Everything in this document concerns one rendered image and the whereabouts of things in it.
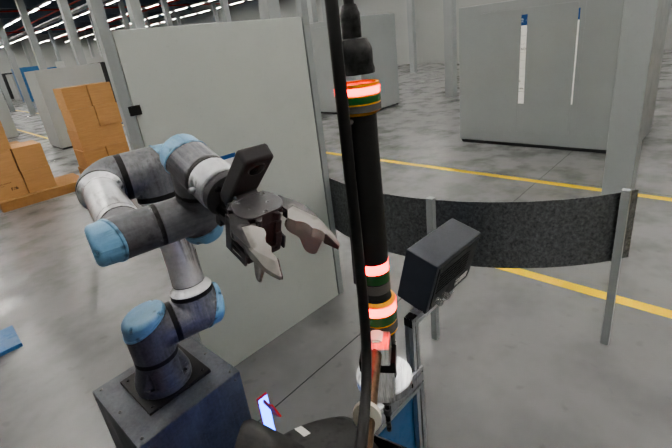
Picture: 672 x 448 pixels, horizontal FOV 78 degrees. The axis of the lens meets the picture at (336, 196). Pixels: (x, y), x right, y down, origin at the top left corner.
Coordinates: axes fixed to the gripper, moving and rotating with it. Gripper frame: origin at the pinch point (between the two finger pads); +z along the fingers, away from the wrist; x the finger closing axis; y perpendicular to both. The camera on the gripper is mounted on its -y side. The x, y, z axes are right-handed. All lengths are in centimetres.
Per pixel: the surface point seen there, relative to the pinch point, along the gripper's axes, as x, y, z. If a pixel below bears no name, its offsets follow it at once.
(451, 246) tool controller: -70, 43, -11
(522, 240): -176, 98, -17
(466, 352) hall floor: -154, 173, -13
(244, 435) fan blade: 13.2, 18.1, 6.2
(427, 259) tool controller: -59, 43, -12
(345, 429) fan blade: -9.6, 46.9, 5.9
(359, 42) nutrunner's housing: -1.3, -26.1, 2.4
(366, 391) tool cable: 8.3, -1.5, 17.7
